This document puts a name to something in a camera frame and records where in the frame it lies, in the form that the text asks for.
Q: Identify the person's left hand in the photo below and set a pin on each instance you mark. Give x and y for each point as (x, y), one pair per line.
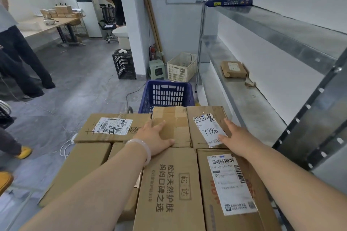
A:
(156, 141)

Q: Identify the person's right hand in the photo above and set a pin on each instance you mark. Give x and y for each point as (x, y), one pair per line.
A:
(241, 141)

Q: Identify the box with Chinese print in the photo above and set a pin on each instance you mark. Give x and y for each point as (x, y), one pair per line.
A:
(168, 163)

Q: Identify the taped box two labels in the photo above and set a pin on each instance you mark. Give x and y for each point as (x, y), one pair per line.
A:
(116, 147)

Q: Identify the cardboard box with white label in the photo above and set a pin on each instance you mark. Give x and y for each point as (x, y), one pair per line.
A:
(260, 198)

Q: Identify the box with scribbled label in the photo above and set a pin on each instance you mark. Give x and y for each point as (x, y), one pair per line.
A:
(84, 133)

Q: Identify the plain small cardboard box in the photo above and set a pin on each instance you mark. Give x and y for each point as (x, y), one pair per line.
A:
(81, 157)

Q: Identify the metal shelving rack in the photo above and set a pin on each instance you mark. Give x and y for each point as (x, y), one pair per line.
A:
(271, 30)

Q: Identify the person's right forearm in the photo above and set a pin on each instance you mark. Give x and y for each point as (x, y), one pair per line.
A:
(298, 190)

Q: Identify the person's left forearm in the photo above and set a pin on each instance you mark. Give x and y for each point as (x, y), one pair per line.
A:
(89, 193)

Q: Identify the dark blue plastic crate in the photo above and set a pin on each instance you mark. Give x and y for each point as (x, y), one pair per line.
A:
(162, 84)

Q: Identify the cardboard scrap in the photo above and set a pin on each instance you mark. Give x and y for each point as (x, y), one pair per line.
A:
(250, 83)

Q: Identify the cream plastic basket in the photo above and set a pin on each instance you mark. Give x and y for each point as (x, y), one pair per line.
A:
(179, 72)

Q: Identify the green plastic stool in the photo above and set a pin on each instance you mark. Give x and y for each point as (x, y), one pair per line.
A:
(156, 64)

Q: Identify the white power strip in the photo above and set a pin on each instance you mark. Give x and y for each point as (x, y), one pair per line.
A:
(74, 137)

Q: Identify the black plastic crate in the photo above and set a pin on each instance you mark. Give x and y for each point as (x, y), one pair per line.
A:
(123, 65)
(5, 115)

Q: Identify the red fire extinguisher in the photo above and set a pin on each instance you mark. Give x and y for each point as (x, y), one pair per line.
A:
(152, 52)

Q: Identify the white rag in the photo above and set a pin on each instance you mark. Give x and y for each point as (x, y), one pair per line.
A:
(122, 51)

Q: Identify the office chair with castors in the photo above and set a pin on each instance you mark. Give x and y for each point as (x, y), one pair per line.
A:
(111, 37)

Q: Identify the white round chair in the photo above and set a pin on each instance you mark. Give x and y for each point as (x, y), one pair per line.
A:
(120, 32)

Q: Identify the wooden poles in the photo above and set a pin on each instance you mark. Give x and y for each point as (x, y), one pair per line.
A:
(151, 22)

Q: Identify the yellow shoe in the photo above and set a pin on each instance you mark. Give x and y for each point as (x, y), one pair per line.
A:
(24, 152)

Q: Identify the blue packet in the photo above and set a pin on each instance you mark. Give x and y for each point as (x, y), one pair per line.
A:
(230, 0)

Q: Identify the white standing air conditioner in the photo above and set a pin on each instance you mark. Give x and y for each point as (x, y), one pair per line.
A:
(84, 8)

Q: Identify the long wooden work table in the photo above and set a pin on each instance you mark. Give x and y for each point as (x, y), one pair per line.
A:
(54, 22)

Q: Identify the white headset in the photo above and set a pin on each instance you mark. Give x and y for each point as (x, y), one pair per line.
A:
(49, 21)

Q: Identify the pile of small parcels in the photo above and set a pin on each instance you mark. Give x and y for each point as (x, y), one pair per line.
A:
(63, 9)

